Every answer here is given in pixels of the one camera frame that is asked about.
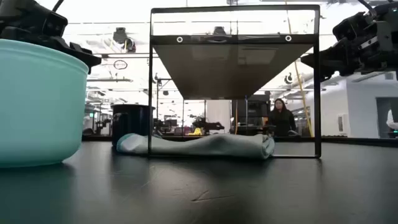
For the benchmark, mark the person in white top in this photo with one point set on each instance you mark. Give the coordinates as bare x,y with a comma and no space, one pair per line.
392,123

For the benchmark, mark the dark blue plastic cup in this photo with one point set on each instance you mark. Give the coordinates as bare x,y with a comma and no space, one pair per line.
133,121

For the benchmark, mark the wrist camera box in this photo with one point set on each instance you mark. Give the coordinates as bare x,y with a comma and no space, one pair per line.
353,28
56,24

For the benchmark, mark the large teal plastic bowl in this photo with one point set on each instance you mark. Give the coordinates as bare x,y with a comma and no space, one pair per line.
37,109

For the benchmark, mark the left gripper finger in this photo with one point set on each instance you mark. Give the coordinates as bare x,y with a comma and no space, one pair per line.
74,51

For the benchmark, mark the black ceiling hook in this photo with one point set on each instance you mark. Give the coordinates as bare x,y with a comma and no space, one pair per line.
288,78

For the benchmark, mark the black background robot arm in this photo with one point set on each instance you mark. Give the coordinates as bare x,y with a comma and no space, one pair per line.
208,125

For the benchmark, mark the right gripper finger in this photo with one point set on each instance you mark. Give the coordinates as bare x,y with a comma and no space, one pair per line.
335,57

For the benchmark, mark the yellow background object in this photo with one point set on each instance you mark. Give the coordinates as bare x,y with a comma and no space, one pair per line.
196,132

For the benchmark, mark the folded grey teal-edged cloth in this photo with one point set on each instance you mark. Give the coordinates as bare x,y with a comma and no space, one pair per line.
202,146

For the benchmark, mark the black background pole stand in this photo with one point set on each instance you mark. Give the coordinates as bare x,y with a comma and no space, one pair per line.
157,99

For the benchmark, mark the white wall box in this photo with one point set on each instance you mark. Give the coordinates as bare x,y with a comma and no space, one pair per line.
342,124

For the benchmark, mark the black metal frame shelf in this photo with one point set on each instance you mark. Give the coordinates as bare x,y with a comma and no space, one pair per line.
233,71

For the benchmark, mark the black equipment cabinet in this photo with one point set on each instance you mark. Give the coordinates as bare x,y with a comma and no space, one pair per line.
255,109

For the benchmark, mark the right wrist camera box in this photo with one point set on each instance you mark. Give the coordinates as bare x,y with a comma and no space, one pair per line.
353,28

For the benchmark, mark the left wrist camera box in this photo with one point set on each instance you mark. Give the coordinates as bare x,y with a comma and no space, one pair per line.
56,24

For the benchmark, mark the person in dark top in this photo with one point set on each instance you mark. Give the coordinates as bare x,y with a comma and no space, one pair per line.
281,123

